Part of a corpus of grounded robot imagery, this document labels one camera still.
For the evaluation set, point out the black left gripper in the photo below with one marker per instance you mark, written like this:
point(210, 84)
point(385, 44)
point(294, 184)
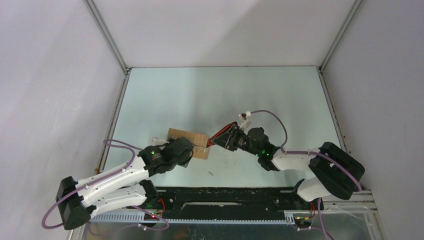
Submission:
point(185, 161)

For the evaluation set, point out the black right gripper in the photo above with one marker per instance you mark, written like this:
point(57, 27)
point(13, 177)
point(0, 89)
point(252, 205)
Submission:
point(228, 140)

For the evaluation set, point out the red black utility knife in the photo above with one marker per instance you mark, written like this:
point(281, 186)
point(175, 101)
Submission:
point(220, 132)

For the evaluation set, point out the brown cardboard express box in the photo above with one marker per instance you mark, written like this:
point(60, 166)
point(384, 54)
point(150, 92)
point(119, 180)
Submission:
point(199, 141)

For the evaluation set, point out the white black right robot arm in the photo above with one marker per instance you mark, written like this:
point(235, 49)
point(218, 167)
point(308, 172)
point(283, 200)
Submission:
point(336, 173)

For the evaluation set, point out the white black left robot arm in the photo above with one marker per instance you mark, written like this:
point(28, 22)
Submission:
point(127, 185)

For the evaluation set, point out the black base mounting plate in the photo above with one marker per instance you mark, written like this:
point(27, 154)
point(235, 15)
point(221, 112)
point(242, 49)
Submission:
point(225, 203)

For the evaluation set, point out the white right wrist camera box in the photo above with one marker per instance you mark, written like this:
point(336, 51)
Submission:
point(245, 122)

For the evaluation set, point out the aluminium frame rail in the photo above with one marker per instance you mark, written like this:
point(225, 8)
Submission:
point(353, 219)

